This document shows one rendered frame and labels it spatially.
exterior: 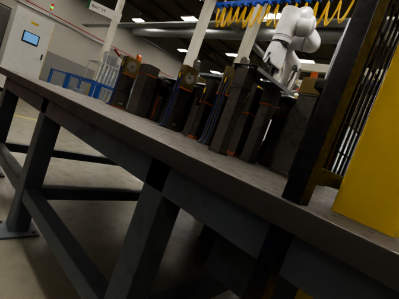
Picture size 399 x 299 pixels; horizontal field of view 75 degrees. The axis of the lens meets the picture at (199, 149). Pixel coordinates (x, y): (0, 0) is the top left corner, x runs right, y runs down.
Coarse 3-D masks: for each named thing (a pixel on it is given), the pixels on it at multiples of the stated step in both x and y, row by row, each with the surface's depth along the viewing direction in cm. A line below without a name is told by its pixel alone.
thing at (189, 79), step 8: (184, 72) 134; (192, 72) 136; (176, 80) 136; (184, 80) 134; (192, 80) 138; (176, 88) 137; (184, 88) 136; (192, 88) 140; (176, 96) 136; (184, 96) 138; (168, 104) 137; (176, 104) 136; (184, 104) 140; (168, 112) 138; (176, 112) 137; (168, 120) 136; (176, 120) 139; (168, 128) 136; (176, 128) 141
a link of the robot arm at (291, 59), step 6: (294, 36) 152; (294, 42) 152; (300, 42) 151; (288, 48) 156; (294, 48) 155; (300, 48) 153; (288, 54) 159; (294, 54) 161; (288, 60) 160; (294, 60) 160; (288, 66) 163; (282, 72) 171; (288, 72) 165; (282, 78) 170; (288, 78) 167; (282, 84) 172
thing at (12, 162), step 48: (0, 144) 166; (48, 144) 120; (96, 144) 83; (48, 192) 127; (96, 192) 146; (144, 192) 64; (192, 192) 54; (48, 240) 95; (144, 240) 61; (240, 240) 46; (96, 288) 74; (144, 288) 66; (192, 288) 89; (240, 288) 71; (288, 288) 63; (336, 288) 36; (384, 288) 32
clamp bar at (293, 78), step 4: (292, 68) 130; (296, 68) 129; (300, 68) 131; (292, 72) 132; (296, 72) 132; (292, 76) 133; (296, 76) 130; (288, 80) 132; (292, 80) 132; (296, 80) 131; (288, 84) 132; (292, 84) 130; (288, 88) 132; (292, 88) 131; (284, 92) 132
